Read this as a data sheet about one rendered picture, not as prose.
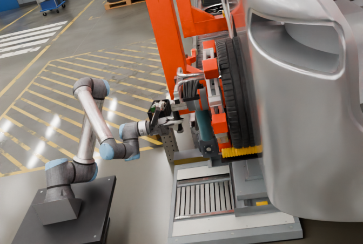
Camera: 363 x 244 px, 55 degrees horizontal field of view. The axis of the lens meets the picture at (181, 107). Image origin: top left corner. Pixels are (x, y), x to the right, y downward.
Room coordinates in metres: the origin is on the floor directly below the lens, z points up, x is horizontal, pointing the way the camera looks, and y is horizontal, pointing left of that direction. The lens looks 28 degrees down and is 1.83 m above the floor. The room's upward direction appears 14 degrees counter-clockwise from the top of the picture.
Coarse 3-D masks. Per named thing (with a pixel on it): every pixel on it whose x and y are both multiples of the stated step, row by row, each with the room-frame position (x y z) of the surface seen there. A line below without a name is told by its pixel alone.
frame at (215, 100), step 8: (208, 56) 1.98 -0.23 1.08; (208, 80) 1.71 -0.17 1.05; (216, 80) 1.70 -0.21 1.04; (208, 88) 1.69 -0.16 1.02; (216, 88) 1.67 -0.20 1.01; (216, 96) 1.64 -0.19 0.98; (216, 104) 1.63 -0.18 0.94; (216, 112) 2.03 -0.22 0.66; (224, 112) 2.02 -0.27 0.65; (216, 136) 1.63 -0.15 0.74; (224, 136) 1.64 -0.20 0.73
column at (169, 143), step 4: (172, 128) 2.59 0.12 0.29; (172, 132) 2.55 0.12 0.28; (160, 136) 2.53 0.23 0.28; (164, 136) 2.53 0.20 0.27; (168, 136) 2.52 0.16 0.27; (172, 136) 2.52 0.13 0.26; (164, 140) 2.53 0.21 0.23; (168, 140) 2.52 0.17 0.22; (172, 140) 2.52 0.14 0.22; (164, 144) 2.53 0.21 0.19; (168, 144) 2.52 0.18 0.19; (172, 144) 2.52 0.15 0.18; (176, 144) 2.57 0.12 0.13; (164, 148) 2.53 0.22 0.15; (168, 148) 2.52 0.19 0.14; (172, 148) 2.52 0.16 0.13; (176, 148) 2.53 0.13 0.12; (168, 152) 2.53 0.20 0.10; (172, 152) 2.52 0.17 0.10; (168, 156) 2.53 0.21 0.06; (172, 156) 2.52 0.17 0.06; (168, 160) 2.53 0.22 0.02; (172, 160) 2.52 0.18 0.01
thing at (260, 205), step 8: (232, 168) 2.06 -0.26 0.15; (232, 176) 1.98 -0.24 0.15; (232, 184) 1.89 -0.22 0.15; (232, 192) 1.79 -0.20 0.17; (240, 200) 1.73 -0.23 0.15; (248, 200) 1.69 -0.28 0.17; (256, 200) 1.69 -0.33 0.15; (264, 200) 1.68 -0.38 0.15; (240, 208) 1.64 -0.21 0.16; (248, 208) 1.63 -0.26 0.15; (256, 208) 1.63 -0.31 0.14; (264, 208) 1.62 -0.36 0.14; (272, 208) 1.61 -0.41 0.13
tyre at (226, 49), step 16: (224, 48) 1.80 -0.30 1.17; (224, 64) 1.70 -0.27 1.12; (240, 64) 1.67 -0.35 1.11; (224, 80) 1.64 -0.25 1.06; (240, 80) 1.62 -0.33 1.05; (224, 96) 1.61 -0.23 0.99; (240, 96) 1.58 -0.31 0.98; (240, 112) 1.55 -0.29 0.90; (240, 128) 1.56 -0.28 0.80; (240, 144) 1.61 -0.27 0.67
